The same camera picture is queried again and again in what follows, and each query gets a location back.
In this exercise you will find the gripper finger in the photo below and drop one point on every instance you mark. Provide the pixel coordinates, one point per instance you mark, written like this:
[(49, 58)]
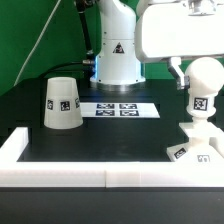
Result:
[(173, 65)]

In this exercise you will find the white lamp shade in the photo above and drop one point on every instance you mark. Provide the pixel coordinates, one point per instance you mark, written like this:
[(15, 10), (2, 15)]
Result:
[(62, 107)]

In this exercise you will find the white U-shaped fence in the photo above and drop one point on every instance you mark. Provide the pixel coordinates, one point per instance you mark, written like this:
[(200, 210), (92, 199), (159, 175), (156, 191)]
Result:
[(14, 173)]

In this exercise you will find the white lamp base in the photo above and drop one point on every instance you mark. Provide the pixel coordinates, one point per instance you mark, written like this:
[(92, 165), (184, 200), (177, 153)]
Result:
[(205, 144)]

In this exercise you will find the white marker sheet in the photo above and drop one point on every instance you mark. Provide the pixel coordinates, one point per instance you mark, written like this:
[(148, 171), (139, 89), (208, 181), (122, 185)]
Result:
[(119, 110)]

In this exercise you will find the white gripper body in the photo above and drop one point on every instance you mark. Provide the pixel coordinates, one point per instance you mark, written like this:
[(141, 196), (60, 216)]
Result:
[(166, 30)]

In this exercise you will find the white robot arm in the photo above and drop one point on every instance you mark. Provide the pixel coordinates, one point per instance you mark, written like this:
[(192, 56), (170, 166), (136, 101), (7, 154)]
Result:
[(117, 67)]

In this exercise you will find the white lamp bulb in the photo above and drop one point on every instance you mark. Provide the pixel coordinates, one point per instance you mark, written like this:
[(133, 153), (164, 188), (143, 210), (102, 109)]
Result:
[(206, 76)]

